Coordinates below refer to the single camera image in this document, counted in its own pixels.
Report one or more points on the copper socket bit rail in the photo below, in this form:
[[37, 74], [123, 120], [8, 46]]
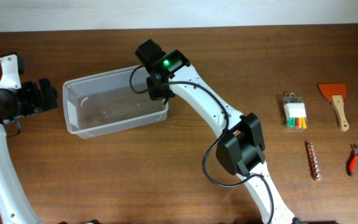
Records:
[[315, 171]]

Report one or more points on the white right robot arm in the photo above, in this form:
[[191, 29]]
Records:
[[239, 146]]

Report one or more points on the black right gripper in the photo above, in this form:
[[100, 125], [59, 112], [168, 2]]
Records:
[[155, 89]]

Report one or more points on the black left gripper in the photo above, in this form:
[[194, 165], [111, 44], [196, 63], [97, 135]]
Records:
[[36, 102]]

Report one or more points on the clear plastic container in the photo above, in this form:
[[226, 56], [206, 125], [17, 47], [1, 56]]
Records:
[[104, 103]]

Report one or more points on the orange scraper with wooden handle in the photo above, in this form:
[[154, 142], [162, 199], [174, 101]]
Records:
[[335, 93]]

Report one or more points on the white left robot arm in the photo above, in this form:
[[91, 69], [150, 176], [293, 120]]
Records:
[[14, 205]]

